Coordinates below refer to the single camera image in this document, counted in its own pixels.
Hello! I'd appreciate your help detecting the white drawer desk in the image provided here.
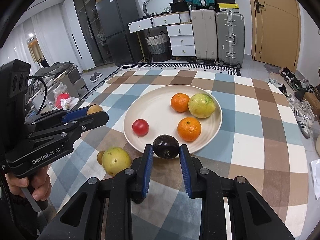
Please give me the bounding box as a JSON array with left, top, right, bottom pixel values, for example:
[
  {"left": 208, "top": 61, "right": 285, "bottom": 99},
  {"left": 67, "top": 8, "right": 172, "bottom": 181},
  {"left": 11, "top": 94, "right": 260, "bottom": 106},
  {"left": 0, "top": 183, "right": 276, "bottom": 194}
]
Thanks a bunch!
[{"left": 128, "top": 12, "right": 196, "bottom": 58}]

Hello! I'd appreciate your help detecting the black cable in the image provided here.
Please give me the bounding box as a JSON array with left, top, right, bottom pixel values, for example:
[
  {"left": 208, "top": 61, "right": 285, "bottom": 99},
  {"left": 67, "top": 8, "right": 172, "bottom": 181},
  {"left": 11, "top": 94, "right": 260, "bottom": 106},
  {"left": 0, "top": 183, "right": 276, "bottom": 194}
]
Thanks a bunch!
[{"left": 27, "top": 76, "right": 48, "bottom": 112}]

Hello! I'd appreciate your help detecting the cream round plate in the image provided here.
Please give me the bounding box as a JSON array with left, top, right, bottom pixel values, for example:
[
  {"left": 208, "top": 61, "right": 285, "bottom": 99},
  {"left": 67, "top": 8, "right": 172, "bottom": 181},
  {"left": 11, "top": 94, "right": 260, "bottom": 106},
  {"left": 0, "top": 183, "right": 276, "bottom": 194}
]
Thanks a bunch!
[{"left": 123, "top": 84, "right": 223, "bottom": 155}]

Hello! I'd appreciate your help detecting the clear plastic bag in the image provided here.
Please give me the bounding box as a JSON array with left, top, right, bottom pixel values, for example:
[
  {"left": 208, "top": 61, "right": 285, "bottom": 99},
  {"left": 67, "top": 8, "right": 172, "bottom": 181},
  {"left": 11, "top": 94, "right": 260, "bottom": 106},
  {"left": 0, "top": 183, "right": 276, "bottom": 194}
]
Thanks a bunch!
[{"left": 47, "top": 82, "right": 69, "bottom": 110}]

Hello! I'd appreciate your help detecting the grey chair with jacket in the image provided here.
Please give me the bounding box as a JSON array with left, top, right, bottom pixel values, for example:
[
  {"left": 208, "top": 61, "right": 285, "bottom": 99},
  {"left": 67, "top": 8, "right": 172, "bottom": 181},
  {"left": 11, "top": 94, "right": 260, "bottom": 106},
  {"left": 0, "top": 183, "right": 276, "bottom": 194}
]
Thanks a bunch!
[{"left": 34, "top": 61, "right": 88, "bottom": 99}]

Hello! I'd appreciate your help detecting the small yellow guava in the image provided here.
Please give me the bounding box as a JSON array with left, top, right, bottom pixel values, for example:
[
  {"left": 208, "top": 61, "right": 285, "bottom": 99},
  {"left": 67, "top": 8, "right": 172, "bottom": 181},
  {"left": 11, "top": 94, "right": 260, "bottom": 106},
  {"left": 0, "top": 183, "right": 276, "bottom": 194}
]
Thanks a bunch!
[{"left": 102, "top": 146, "right": 132, "bottom": 177}]

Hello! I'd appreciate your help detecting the red plastic bag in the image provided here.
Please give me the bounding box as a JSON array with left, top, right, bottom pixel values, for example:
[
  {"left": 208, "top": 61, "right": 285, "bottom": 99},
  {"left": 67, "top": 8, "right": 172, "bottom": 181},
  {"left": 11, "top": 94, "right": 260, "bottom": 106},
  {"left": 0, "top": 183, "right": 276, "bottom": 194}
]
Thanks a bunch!
[{"left": 54, "top": 92, "right": 72, "bottom": 109}]

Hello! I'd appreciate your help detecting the dark grey fridge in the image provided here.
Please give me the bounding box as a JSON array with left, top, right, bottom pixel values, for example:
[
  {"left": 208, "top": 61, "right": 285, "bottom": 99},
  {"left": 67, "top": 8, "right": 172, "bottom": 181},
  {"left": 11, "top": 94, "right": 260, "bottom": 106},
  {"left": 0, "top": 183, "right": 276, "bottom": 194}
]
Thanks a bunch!
[{"left": 95, "top": 0, "right": 144, "bottom": 67}]

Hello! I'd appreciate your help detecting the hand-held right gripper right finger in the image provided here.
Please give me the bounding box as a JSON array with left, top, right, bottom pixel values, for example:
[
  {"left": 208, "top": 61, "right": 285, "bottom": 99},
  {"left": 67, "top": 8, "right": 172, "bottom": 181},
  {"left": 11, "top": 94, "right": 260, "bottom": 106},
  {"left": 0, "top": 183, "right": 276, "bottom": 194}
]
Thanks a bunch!
[{"left": 179, "top": 144, "right": 297, "bottom": 240}]

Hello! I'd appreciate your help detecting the white grey woven basket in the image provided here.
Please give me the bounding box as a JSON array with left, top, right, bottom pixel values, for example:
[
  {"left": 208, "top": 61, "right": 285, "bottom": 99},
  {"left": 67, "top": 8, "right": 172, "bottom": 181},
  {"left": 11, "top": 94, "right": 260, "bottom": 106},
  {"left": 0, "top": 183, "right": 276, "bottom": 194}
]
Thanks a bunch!
[{"left": 145, "top": 32, "right": 170, "bottom": 62}]

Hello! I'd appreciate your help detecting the group of loose shoes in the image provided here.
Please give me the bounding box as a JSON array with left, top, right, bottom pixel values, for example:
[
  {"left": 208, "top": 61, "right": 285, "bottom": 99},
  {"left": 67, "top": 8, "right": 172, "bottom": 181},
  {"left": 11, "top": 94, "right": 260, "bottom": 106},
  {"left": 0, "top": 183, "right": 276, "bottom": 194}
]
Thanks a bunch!
[{"left": 269, "top": 67, "right": 316, "bottom": 138}]

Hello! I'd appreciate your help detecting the dark purple plum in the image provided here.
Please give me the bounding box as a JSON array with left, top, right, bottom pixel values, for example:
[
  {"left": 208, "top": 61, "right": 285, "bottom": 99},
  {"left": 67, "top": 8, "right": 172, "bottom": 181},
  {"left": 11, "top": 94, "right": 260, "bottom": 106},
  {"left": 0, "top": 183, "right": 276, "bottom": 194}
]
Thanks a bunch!
[{"left": 153, "top": 135, "right": 180, "bottom": 159}]

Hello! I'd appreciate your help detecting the grey doormat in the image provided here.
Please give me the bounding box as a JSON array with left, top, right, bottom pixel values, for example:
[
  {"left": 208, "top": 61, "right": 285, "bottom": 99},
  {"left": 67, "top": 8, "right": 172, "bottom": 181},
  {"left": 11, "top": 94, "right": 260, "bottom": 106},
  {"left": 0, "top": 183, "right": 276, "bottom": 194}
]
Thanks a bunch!
[{"left": 264, "top": 63, "right": 282, "bottom": 74}]

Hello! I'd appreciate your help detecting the black storage box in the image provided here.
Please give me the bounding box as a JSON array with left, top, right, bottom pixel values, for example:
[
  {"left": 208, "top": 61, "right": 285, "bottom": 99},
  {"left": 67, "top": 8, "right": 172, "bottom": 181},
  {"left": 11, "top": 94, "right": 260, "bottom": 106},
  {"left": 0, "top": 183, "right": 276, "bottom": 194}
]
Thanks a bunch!
[{"left": 169, "top": 2, "right": 191, "bottom": 13}]

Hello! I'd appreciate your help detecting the orange mandarin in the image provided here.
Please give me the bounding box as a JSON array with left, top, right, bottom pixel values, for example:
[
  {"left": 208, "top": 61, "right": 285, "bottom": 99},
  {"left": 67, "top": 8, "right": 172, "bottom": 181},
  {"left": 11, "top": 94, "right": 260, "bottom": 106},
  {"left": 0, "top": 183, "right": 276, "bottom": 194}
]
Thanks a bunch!
[
  {"left": 171, "top": 93, "right": 190, "bottom": 113},
  {"left": 177, "top": 117, "right": 202, "bottom": 142}
]

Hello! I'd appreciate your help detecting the person's left forearm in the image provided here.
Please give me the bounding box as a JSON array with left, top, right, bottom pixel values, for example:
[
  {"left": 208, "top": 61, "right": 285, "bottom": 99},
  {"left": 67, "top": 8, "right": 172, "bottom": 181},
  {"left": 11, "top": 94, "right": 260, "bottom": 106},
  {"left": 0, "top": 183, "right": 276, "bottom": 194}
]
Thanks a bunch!
[{"left": 0, "top": 195, "right": 48, "bottom": 240}]

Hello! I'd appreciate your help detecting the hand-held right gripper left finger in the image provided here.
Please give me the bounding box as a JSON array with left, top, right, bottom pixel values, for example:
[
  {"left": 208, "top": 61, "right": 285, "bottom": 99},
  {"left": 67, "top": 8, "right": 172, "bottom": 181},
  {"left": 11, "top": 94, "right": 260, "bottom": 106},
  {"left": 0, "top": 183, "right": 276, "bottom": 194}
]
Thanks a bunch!
[{"left": 37, "top": 144, "right": 154, "bottom": 240}]

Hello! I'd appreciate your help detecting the grey oval hoop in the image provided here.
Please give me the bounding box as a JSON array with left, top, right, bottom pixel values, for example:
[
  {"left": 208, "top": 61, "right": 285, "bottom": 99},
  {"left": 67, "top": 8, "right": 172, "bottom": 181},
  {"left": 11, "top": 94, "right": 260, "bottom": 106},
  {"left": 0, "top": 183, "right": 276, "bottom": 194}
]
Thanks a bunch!
[{"left": 143, "top": 0, "right": 174, "bottom": 15}]

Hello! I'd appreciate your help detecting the white paper sheet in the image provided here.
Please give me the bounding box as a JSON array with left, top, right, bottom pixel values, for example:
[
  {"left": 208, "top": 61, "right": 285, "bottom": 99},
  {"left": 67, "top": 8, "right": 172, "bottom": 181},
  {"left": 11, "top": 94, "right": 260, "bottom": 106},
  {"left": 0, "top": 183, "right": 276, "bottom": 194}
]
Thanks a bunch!
[{"left": 311, "top": 159, "right": 320, "bottom": 200}]

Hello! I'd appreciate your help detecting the silver suitcase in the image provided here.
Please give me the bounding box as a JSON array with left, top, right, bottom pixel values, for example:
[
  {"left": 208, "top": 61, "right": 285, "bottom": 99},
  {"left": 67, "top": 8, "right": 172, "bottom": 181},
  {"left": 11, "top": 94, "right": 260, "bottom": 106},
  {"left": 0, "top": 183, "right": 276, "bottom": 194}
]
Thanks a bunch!
[{"left": 216, "top": 11, "right": 245, "bottom": 68}]

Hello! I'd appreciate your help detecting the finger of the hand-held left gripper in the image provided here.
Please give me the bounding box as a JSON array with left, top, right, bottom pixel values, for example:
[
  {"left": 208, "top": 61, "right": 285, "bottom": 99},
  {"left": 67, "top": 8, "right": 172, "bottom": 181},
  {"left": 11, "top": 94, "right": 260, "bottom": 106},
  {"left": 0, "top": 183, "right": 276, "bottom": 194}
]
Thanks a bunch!
[
  {"left": 24, "top": 107, "right": 90, "bottom": 125},
  {"left": 26, "top": 111, "right": 109, "bottom": 142}
]

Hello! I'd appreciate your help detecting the wooden door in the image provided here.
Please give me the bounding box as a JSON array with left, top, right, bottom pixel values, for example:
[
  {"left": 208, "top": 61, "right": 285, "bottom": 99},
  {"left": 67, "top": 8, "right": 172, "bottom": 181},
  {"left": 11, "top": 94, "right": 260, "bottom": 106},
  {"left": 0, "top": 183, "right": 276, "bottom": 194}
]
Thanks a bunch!
[{"left": 246, "top": 0, "right": 300, "bottom": 67}]

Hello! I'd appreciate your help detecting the beige suitcase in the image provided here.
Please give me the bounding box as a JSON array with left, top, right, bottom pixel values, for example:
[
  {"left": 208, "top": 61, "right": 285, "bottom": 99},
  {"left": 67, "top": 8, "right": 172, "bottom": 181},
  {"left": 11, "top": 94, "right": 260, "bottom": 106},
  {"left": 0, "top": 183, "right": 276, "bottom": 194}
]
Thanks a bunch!
[{"left": 190, "top": 9, "right": 217, "bottom": 62}]

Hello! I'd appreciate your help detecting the dark glass wardrobe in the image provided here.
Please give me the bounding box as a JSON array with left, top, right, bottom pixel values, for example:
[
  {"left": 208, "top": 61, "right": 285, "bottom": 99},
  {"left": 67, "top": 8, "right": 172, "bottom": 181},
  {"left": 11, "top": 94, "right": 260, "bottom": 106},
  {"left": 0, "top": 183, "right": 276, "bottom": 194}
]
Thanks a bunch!
[{"left": 72, "top": 0, "right": 105, "bottom": 67}]

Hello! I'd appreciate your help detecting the large green-speckled guava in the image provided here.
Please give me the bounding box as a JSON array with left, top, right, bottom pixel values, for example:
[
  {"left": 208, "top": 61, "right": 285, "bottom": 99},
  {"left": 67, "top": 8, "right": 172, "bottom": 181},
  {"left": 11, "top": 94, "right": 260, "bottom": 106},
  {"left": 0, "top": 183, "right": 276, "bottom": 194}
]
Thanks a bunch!
[{"left": 188, "top": 93, "right": 216, "bottom": 119}]

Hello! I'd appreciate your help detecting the checked tablecloth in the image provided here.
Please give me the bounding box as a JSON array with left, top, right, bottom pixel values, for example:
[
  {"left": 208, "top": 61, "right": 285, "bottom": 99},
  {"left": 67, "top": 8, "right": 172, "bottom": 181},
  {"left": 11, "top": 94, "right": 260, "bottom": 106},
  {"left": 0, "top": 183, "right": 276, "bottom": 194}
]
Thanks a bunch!
[{"left": 37, "top": 67, "right": 309, "bottom": 240}]

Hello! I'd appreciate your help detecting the red tomato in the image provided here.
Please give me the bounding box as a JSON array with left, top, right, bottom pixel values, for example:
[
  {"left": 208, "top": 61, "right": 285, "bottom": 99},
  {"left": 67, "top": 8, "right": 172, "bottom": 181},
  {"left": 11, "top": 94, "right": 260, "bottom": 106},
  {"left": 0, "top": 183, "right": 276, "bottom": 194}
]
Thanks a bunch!
[{"left": 132, "top": 119, "right": 150, "bottom": 137}]

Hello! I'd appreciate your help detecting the person's left hand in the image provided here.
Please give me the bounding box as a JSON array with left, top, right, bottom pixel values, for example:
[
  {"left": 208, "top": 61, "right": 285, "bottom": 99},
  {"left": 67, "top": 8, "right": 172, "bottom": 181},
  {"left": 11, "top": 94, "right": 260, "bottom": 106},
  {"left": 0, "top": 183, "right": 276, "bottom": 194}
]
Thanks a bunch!
[{"left": 5, "top": 165, "right": 52, "bottom": 200}]

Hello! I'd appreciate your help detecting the yellow black shoe box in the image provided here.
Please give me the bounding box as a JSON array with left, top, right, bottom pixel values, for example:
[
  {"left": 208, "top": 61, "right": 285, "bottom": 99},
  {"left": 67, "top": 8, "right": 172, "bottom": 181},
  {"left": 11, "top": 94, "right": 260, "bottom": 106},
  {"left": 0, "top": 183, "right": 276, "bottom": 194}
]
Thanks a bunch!
[{"left": 217, "top": 3, "right": 239, "bottom": 12}]

